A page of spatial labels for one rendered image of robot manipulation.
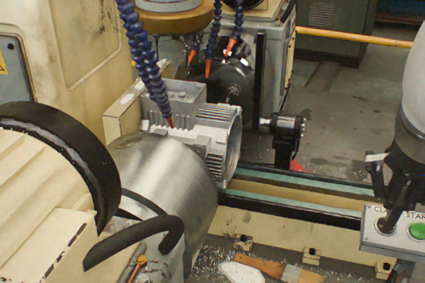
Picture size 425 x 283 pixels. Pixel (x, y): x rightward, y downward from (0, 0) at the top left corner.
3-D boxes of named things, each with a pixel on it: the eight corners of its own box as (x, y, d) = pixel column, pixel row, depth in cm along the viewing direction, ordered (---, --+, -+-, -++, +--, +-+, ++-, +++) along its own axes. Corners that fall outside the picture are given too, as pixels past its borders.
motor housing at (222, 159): (140, 189, 109) (132, 119, 99) (169, 147, 124) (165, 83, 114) (222, 205, 104) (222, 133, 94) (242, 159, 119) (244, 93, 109)
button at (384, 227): (374, 234, 78) (376, 230, 76) (376, 218, 79) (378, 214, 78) (394, 238, 77) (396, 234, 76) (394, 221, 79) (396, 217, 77)
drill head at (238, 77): (165, 141, 128) (158, 56, 114) (207, 81, 161) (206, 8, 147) (253, 155, 122) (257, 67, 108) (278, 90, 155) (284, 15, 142)
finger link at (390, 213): (400, 206, 67) (394, 204, 67) (390, 223, 73) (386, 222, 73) (401, 187, 68) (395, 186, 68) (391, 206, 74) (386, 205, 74)
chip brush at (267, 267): (231, 265, 105) (231, 263, 104) (239, 250, 109) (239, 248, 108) (321, 295, 98) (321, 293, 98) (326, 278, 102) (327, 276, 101)
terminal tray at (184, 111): (142, 125, 104) (139, 96, 100) (160, 103, 113) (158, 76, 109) (192, 133, 101) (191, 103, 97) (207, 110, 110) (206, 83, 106)
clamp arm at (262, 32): (249, 129, 117) (253, 32, 104) (251, 124, 120) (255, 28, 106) (262, 131, 117) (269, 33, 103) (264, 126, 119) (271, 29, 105)
